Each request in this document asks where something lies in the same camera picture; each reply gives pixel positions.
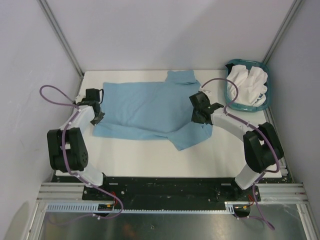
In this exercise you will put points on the left aluminium frame post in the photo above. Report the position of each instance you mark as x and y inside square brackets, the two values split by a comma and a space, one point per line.
[48, 13]

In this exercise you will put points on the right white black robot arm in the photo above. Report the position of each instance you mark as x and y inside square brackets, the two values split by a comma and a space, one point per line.
[262, 147]

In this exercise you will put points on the aluminium front rail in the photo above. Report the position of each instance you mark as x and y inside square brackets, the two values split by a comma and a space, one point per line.
[270, 193]

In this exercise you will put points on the aluminium frame post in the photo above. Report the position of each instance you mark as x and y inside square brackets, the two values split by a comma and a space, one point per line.
[285, 25]
[48, 13]

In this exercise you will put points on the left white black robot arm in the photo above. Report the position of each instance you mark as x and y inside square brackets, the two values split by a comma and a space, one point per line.
[66, 145]

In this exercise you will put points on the white t shirt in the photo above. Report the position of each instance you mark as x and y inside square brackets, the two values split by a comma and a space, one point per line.
[251, 85]

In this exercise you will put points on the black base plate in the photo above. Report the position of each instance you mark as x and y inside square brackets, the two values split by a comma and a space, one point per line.
[220, 189]

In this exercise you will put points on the right aluminium frame post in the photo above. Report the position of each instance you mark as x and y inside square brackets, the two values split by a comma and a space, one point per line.
[285, 25]

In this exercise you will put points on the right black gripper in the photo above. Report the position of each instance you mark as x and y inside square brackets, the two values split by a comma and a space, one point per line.
[195, 119]

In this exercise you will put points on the black t shirt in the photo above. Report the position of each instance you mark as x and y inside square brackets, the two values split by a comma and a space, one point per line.
[229, 67]

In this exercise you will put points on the light blue t shirt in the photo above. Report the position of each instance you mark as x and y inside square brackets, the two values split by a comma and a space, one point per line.
[153, 111]

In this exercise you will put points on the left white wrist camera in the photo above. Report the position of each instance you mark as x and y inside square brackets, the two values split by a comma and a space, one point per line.
[79, 98]

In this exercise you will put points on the teal laundry basket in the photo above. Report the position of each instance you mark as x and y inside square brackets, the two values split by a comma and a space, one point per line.
[231, 91]

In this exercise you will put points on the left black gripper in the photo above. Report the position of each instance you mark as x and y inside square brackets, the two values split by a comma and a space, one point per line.
[95, 122]

